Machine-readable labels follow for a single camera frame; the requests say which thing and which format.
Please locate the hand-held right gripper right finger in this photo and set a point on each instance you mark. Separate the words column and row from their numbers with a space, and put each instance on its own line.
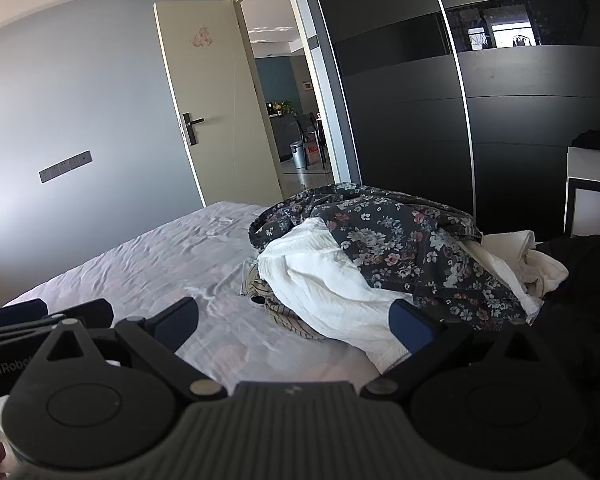
column 410, row 330

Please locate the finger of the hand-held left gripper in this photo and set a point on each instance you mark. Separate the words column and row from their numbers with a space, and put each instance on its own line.
column 15, row 312
column 97, row 312

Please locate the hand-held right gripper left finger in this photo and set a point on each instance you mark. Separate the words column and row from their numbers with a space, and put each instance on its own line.
column 175, row 325

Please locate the dark floral pants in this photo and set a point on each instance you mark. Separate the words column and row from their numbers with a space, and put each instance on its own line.
column 395, row 240

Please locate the bed with polka dot sheet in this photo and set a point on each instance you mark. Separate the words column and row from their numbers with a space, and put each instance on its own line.
column 130, row 270

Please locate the white crumpled garment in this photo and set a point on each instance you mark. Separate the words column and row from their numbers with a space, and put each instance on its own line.
column 320, row 280

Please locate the striped beige garment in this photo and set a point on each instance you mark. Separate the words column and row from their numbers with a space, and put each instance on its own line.
column 280, row 310

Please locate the cream crumpled garment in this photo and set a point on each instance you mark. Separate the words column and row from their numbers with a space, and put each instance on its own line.
column 545, row 265

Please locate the dark cloth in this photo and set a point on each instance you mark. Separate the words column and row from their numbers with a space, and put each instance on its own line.
column 590, row 310

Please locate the black sliding wardrobe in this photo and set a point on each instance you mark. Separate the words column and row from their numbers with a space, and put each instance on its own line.
column 405, row 135

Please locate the red box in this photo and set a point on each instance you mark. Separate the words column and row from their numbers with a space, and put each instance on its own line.
column 316, row 156

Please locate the metal trash can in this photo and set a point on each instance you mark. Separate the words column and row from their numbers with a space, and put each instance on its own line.
column 298, row 156

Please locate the cream door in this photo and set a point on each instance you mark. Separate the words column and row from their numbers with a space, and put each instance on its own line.
column 215, row 110

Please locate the dark chair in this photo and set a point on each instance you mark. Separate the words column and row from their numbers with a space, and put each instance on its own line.
column 312, row 130

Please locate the potted plant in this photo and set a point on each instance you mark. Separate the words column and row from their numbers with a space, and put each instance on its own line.
column 284, row 108

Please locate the white cabinet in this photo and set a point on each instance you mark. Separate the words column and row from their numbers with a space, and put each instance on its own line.
column 590, row 165

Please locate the black cloth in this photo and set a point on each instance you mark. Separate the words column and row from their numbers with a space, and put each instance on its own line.
column 595, row 140

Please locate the grey wall switch panel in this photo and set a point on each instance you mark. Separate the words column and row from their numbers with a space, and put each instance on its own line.
column 65, row 166

